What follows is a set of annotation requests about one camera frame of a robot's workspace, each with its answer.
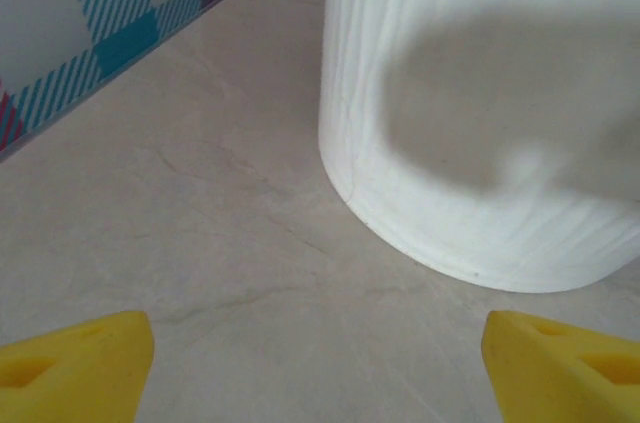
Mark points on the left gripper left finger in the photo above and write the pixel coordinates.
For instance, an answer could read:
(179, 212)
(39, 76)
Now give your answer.
(65, 373)

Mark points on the white cylindrical waste bin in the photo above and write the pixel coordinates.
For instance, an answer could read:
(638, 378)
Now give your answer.
(450, 93)

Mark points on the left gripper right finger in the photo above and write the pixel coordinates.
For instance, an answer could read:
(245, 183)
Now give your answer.
(565, 378)

